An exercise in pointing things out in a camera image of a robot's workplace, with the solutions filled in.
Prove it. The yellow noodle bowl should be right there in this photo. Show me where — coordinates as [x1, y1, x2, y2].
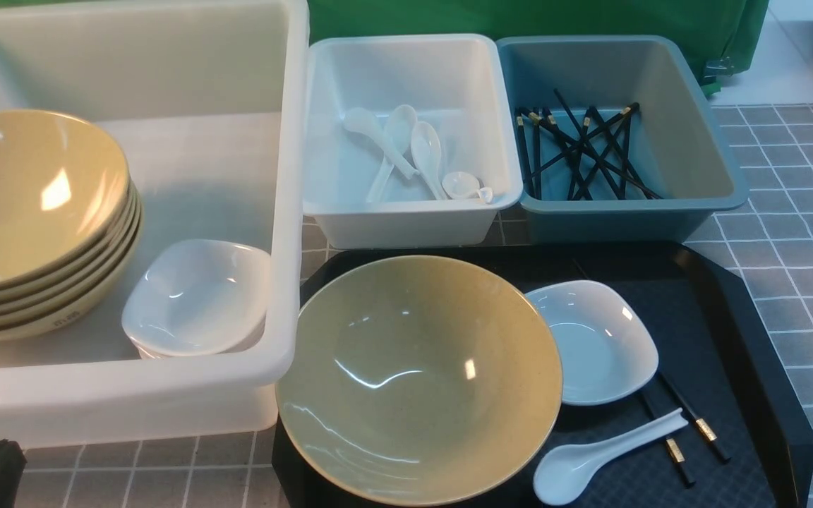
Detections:
[275, 255, 562, 506]

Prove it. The white ceramic soup spoon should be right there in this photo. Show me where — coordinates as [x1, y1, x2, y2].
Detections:
[533, 408, 687, 506]

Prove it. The white square dish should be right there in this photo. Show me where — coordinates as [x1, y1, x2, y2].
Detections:
[121, 238, 272, 329]
[123, 321, 264, 359]
[525, 279, 659, 407]

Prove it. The black chopstick gold band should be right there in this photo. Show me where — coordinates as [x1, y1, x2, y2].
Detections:
[657, 368, 732, 465]

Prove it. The bottom stacked yellow bowl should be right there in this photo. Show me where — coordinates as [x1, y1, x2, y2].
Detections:
[0, 221, 144, 341]

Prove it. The stacked yellow bowl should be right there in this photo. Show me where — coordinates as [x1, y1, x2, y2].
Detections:
[0, 194, 138, 315]
[0, 109, 131, 288]
[0, 194, 144, 341]
[0, 221, 144, 341]
[0, 182, 138, 303]

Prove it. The top stacked yellow bowl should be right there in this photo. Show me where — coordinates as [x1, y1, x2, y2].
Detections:
[0, 109, 131, 288]

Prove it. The white square dish in bin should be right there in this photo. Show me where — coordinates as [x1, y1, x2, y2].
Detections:
[121, 238, 272, 329]

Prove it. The large translucent white bin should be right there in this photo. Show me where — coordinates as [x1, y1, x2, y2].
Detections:
[0, 1, 309, 448]

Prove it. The white spoon left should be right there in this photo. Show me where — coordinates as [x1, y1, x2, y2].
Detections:
[343, 107, 418, 179]

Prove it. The small white plastic bin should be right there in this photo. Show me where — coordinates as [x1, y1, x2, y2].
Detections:
[303, 33, 522, 250]

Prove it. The white spoon middle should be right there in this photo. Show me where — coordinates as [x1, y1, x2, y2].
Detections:
[366, 105, 417, 203]

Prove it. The white spoon right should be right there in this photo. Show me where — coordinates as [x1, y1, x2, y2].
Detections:
[410, 120, 447, 200]

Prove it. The small white spoon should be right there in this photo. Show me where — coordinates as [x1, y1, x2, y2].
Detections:
[442, 171, 494, 205]

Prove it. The black plastic serving tray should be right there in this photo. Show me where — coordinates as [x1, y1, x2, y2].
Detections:
[271, 241, 813, 507]

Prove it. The blue-grey plastic bin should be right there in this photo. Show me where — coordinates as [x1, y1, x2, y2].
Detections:
[496, 35, 749, 243]

